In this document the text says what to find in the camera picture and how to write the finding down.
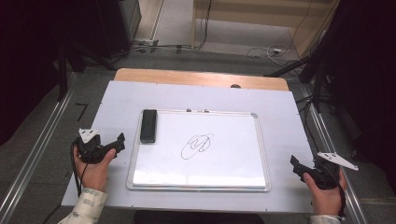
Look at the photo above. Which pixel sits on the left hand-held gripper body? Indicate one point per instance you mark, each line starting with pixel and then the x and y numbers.
pixel 90 149

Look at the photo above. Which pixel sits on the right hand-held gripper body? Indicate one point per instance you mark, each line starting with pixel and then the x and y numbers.
pixel 325 177

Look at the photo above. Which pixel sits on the black whiteboard eraser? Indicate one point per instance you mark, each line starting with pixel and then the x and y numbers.
pixel 148 126

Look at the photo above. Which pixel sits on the person's right hand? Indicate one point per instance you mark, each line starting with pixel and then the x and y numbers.
pixel 327 200

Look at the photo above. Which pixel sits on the person's left hand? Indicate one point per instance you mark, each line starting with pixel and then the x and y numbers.
pixel 93 175

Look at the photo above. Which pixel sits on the silver-framed whiteboard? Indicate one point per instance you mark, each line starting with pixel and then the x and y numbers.
pixel 224 168

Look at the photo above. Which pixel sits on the black metal stand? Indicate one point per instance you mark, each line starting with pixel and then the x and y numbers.
pixel 63 74
pixel 318 90

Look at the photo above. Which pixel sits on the grey power strip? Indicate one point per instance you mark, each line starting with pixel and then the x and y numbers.
pixel 146 43

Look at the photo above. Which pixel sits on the dark curtain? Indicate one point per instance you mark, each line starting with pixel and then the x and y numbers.
pixel 367 77
pixel 28 56

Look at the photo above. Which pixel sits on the person's dark clothing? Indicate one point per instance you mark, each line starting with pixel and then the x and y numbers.
pixel 199 218

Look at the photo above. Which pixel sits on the black cabinet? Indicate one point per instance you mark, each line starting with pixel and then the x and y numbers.
pixel 115 25

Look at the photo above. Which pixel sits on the light wooden shelf unit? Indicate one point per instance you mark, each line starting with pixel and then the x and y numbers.
pixel 249 12

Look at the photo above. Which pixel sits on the aluminium floor rail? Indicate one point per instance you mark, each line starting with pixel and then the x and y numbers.
pixel 31 168
pixel 323 133

